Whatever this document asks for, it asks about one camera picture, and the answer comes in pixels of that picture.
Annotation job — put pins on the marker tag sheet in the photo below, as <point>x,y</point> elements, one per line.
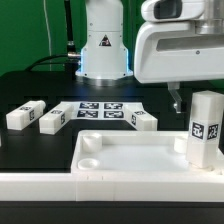
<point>100,110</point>

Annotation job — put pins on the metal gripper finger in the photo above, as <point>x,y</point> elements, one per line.
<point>173,88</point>

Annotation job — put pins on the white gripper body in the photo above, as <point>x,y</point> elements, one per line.
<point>174,52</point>

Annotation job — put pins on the white L-shaped fence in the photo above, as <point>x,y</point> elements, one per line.
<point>111,186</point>

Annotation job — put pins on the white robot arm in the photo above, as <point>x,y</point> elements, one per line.
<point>104,58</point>

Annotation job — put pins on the white desk top tray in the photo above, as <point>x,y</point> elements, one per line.
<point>136,151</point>

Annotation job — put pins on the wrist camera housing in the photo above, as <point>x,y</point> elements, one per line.
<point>172,10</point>

